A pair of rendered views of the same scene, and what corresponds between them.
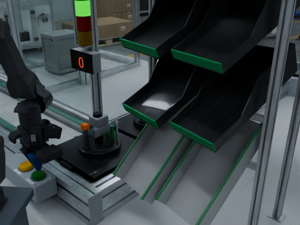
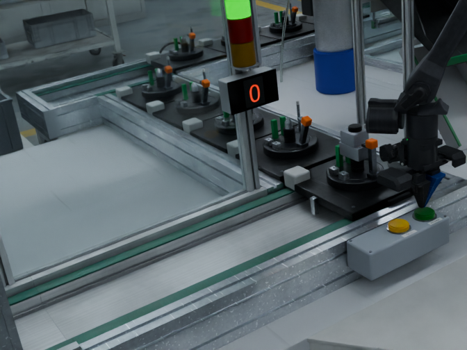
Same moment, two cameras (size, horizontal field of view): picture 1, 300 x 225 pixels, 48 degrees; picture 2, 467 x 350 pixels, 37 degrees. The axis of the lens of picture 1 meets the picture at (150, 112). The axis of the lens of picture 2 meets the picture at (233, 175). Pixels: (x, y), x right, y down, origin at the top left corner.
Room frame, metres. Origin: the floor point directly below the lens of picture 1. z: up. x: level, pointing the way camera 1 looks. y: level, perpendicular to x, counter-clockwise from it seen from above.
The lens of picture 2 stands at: (0.77, 1.59, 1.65)
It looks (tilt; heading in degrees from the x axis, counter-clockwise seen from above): 24 degrees down; 289
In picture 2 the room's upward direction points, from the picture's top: 8 degrees counter-clockwise
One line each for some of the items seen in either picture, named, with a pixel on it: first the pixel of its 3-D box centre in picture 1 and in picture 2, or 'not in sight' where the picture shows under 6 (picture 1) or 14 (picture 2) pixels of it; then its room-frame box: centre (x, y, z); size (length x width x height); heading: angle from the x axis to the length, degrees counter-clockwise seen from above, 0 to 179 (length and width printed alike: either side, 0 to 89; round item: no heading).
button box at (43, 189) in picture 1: (27, 175); (399, 241); (0.86, 0.37, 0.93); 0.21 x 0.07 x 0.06; 48
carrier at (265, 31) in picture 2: not in sight; (285, 19); (1.43, -1.31, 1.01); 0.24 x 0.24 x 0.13; 48
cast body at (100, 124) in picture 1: (100, 122); (352, 139); (0.97, 0.16, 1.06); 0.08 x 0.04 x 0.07; 138
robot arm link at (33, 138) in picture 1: (32, 135); (422, 154); (0.81, 0.32, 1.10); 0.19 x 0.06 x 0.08; 48
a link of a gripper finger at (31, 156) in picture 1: (40, 162); (428, 188); (0.80, 0.31, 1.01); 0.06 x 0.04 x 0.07; 138
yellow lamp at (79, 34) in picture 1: (85, 37); (242, 53); (1.17, 0.23, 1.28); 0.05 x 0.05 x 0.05
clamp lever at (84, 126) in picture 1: (87, 134); (370, 155); (0.93, 0.19, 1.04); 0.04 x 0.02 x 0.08; 138
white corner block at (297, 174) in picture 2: not in sight; (297, 178); (1.10, 0.17, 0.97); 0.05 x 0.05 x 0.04; 48
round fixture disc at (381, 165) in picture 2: (99, 145); (357, 173); (0.96, 0.16, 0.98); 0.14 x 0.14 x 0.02
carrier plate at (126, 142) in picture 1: (99, 150); (358, 181); (0.96, 0.16, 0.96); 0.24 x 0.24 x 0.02; 48
